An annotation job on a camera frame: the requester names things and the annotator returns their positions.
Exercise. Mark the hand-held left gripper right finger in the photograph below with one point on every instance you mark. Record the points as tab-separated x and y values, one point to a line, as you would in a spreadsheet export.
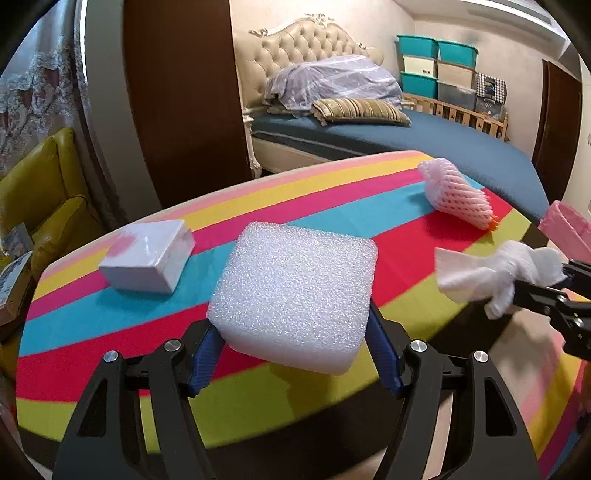
385	360

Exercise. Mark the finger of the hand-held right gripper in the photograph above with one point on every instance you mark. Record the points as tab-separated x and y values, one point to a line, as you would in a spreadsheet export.
579	273
535	295

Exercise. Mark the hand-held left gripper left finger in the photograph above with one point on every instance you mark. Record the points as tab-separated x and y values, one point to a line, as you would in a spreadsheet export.
205	355

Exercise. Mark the pink lined trash bin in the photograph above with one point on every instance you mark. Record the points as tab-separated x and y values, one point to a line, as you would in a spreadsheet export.
568	226

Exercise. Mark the white paper towel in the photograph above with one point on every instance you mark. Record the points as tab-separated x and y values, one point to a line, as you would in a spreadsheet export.
480	272

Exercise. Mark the orange foam fruit net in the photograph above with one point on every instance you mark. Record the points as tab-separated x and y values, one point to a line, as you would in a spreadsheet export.
495	224

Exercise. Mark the white foam block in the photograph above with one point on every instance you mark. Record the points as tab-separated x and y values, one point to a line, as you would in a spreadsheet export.
295	286

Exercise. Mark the pink foam fruit net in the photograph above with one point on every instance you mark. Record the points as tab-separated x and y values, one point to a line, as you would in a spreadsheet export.
455	194

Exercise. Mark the white glossy box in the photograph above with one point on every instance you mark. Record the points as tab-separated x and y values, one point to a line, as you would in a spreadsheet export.
147	258

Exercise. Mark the dark wooden door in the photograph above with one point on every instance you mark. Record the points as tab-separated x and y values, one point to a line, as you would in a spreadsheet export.
556	120

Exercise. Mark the blue bed sheet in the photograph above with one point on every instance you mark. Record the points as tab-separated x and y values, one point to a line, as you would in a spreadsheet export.
438	143

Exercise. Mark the clear storage box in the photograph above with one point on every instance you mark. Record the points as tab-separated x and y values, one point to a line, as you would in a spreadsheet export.
490	107

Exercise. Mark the dark flat box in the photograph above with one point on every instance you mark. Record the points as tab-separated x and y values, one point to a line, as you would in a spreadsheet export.
11	314

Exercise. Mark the flat board game box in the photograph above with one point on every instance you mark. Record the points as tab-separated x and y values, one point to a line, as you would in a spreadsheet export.
16	279

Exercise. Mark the checkered storage bag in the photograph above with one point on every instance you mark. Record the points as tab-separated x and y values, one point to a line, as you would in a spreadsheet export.
491	85

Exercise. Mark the grey storage box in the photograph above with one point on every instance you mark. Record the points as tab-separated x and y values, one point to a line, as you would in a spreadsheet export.
457	94

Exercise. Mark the yellow leather armchair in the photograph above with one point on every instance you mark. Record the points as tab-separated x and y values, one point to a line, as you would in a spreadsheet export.
51	198

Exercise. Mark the beige storage box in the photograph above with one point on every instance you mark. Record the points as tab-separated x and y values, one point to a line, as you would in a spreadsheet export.
457	71

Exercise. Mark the teal storage box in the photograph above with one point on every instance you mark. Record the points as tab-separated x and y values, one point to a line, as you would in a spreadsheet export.
418	84
457	50
418	46

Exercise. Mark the gold striped pillow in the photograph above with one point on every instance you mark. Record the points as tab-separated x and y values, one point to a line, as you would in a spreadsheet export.
360	112

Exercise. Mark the cream storage box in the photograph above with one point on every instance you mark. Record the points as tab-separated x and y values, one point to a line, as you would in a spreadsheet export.
419	65

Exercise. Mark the blue striped quilt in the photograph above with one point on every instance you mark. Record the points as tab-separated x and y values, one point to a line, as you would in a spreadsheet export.
332	83

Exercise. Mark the lace patterned curtain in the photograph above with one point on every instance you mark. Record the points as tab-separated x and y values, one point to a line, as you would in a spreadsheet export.
41	92

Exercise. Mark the cream tufted bed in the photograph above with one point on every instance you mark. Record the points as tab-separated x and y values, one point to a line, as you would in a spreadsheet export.
300	46

